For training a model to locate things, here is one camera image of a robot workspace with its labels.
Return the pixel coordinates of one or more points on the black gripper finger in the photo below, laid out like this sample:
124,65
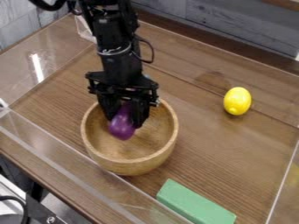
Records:
109,104
139,112

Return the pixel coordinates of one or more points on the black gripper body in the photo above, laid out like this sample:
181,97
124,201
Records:
121,78

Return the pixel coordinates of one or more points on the purple toy eggplant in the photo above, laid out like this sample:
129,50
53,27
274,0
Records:
120,126

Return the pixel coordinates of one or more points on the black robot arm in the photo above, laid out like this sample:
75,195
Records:
112,21

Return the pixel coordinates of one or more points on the brown wooden bowl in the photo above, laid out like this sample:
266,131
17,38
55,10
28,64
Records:
144,151

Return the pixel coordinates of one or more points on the yellow toy lemon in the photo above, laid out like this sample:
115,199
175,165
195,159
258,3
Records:
236,101

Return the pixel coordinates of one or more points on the green foam block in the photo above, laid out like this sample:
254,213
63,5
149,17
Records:
193,207

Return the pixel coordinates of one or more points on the clear acrylic corner bracket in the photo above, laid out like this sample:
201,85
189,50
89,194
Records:
83,29

